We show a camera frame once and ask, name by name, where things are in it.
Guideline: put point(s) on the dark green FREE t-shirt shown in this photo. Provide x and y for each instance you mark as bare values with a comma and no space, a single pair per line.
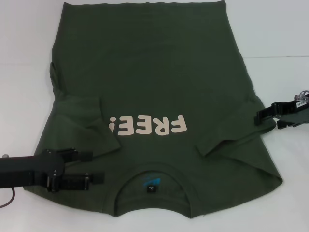
149,72

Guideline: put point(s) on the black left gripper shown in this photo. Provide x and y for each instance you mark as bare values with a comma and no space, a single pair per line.
48,164

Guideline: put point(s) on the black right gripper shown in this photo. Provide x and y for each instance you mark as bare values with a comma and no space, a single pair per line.
286,108

